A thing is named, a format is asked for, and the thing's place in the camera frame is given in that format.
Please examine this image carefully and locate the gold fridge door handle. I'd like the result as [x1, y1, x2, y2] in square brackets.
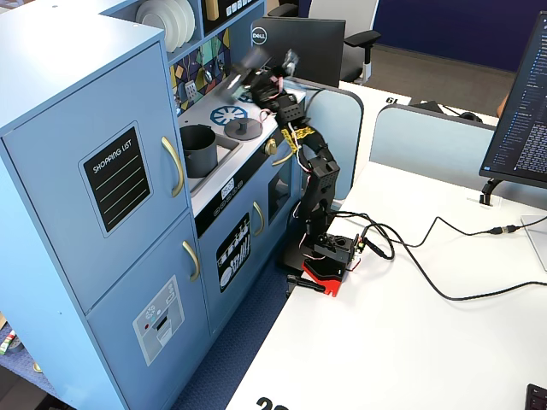
[182, 240, 202, 283]
[161, 135, 185, 198]

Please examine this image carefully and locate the steel slotted spatula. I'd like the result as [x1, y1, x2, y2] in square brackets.
[183, 57, 200, 103]

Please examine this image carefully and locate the light blue desk divider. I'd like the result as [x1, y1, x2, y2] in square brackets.
[369, 104, 499, 189]
[294, 76, 365, 202]

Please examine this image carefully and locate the gray pot lid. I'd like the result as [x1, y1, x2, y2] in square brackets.
[224, 117, 264, 141]

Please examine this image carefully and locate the gray toy sink basin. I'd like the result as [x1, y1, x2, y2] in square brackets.
[183, 131, 245, 196]

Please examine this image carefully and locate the black and white office chair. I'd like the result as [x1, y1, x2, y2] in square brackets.
[267, 0, 382, 85]

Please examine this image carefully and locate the white plate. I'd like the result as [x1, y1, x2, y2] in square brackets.
[164, 0, 197, 46]
[147, 0, 180, 50]
[135, 7, 166, 53]

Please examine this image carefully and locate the robot controller circuit board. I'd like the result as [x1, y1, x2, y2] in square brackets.
[350, 232, 366, 268]

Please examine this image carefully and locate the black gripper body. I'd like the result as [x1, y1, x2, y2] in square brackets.
[250, 67, 297, 108]

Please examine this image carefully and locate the monitor with lit screen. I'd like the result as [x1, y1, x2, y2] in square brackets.
[478, 10, 547, 191]

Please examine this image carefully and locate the red robot base mount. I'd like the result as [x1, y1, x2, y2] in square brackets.
[301, 260, 348, 298]

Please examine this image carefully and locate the blue toy kitchen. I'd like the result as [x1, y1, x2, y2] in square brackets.
[0, 0, 309, 410]

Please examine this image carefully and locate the dark flat desk object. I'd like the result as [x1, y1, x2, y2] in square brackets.
[409, 100, 446, 116]

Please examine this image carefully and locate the gray plastic pot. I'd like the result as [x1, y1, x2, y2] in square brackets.
[179, 123, 220, 179]

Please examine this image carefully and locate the black Dell monitor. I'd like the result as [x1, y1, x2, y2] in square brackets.
[250, 16, 346, 89]

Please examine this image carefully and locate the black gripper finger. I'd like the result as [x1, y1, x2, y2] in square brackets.
[237, 79, 260, 102]
[245, 59, 274, 80]

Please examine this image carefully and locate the black keyboard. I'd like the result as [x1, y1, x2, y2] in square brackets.
[524, 383, 547, 410]

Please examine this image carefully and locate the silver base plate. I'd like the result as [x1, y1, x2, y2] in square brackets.
[520, 213, 547, 272]

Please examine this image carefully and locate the black table clamp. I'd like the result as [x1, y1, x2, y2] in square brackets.
[285, 274, 326, 294]

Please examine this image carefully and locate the steel hanging spoon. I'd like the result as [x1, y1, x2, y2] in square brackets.
[200, 53, 215, 85]

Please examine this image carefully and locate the thick black cable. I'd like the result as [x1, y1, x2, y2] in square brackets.
[332, 211, 547, 302]

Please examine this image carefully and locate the thin black cable with connector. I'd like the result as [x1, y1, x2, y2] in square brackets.
[362, 216, 525, 261]

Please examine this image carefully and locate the gold dishwasher door handle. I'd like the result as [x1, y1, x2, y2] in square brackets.
[251, 201, 266, 237]

